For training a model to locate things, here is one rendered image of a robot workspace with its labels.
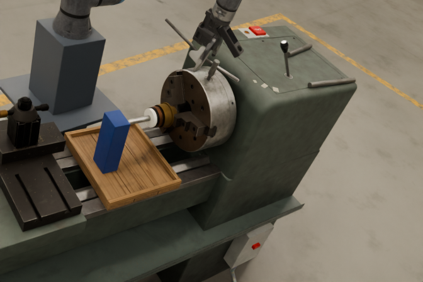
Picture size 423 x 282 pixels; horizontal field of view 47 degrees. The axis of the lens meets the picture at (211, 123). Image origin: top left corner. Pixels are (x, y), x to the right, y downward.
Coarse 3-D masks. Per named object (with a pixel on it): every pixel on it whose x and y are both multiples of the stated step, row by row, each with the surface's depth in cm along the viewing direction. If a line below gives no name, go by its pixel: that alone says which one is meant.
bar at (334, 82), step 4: (328, 80) 196; (332, 80) 197; (336, 80) 198; (340, 80) 199; (344, 80) 201; (348, 80) 202; (352, 80) 204; (308, 84) 190; (312, 84) 189; (316, 84) 190; (320, 84) 192; (324, 84) 193; (328, 84) 195; (332, 84) 197
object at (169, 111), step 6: (156, 108) 171; (162, 108) 171; (168, 108) 173; (174, 108) 176; (156, 114) 170; (162, 114) 171; (168, 114) 172; (162, 120) 171; (168, 120) 172; (156, 126) 171; (162, 126) 173; (168, 126) 176
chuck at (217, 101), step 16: (192, 80) 174; (192, 96) 176; (208, 96) 170; (224, 96) 174; (192, 112) 178; (208, 112) 170; (224, 112) 173; (176, 128) 187; (224, 128) 176; (176, 144) 189; (192, 144) 181; (208, 144) 177
